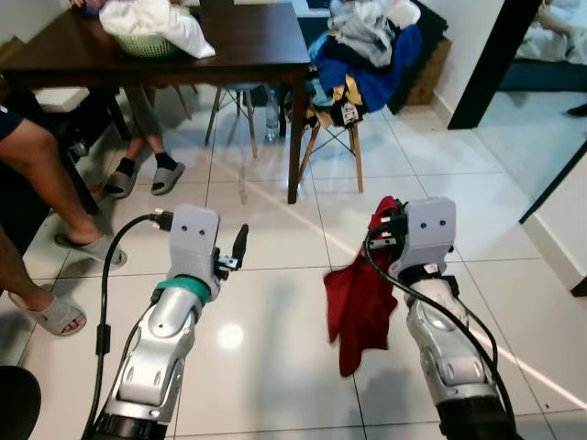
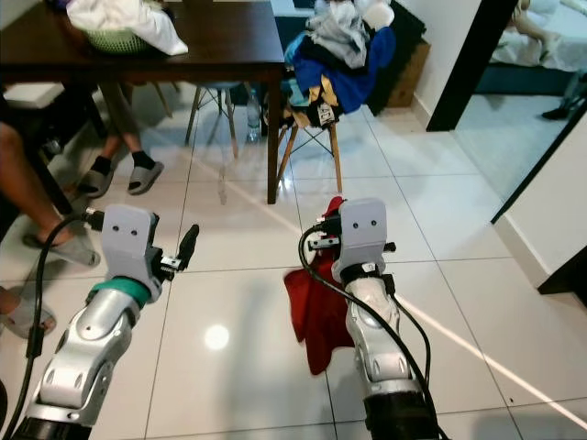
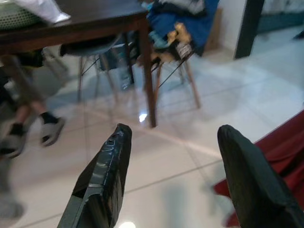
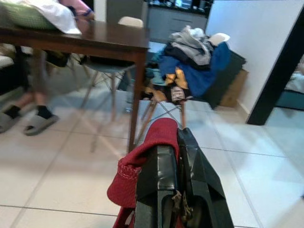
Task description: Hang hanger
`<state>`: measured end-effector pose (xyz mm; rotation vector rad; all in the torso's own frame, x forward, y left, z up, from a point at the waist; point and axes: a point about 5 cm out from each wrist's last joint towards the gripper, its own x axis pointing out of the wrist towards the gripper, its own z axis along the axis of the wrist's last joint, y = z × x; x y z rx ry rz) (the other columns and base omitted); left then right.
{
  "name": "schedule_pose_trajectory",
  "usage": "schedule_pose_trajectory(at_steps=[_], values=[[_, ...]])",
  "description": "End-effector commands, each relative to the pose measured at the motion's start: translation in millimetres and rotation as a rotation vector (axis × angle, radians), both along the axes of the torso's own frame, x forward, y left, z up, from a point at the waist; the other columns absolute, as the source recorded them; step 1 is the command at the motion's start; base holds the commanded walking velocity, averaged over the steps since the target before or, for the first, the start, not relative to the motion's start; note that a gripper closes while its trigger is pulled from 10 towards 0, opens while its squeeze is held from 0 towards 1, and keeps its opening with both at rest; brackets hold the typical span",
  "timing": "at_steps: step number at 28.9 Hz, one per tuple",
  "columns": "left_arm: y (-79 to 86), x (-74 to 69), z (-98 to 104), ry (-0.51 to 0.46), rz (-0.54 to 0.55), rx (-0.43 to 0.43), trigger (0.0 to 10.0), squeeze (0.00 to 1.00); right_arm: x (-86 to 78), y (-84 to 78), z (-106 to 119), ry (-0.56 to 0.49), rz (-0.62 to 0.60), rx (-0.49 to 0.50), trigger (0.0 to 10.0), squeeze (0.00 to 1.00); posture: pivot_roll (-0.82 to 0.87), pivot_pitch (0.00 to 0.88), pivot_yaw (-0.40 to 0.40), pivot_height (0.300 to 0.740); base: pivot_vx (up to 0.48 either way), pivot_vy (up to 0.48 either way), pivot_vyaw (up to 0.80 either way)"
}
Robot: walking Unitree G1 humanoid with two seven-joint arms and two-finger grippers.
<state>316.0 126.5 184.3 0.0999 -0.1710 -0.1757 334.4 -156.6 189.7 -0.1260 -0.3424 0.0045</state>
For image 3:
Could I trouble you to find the black door frame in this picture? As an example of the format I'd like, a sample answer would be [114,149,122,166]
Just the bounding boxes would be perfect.
[234,0,266,60]

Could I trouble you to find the grey shell chair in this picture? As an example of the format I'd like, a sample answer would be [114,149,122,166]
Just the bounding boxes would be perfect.
[60,35,133,100]

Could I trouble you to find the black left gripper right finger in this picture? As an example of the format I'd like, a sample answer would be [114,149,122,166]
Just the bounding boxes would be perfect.
[217,124,304,228]

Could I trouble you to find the green perforated laundry basket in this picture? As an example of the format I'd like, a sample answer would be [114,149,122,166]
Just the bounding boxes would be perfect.
[0,0,45,31]

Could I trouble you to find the red shirt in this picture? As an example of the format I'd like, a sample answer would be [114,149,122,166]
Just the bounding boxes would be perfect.
[212,111,304,228]

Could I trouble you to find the blue garment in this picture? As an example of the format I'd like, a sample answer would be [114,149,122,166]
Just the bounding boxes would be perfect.
[147,0,220,57]

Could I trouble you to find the grey slipper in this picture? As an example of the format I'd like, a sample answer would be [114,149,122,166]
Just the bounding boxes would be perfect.
[0,133,27,159]
[39,116,66,147]

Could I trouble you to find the teal garment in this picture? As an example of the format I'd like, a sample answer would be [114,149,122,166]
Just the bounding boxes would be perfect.
[148,30,171,49]

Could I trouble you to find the white chair wooden legs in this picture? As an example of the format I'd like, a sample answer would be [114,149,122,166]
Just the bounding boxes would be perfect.
[136,45,202,109]

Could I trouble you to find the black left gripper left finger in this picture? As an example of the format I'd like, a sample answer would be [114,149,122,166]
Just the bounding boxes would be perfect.
[57,123,133,228]

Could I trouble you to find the plain white garment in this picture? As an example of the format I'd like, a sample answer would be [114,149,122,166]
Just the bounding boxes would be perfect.
[14,0,71,23]

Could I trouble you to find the dark wooden table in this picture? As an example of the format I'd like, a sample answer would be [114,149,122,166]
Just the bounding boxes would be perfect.
[0,0,157,128]

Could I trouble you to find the bed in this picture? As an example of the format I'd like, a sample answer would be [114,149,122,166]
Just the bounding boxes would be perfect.
[257,0,304,34]

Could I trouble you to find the grey garment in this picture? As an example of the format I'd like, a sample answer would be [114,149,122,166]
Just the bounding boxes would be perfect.
[158,0,206,16]

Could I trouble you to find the black garment white letters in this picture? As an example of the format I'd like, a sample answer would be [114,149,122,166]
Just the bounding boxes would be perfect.
[166,40,198,62]

